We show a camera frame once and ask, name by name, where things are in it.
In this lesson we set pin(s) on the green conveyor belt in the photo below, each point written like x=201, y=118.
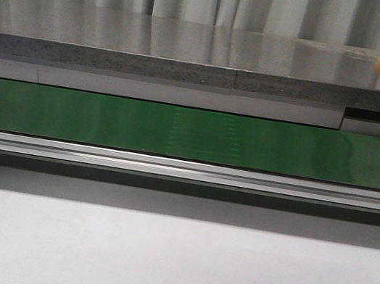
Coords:
x=188, y=133

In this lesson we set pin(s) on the grey stone counter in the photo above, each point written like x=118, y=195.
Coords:
x=103, y=50

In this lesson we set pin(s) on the aluminium conveyor side rail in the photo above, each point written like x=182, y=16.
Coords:
x=162, y=166

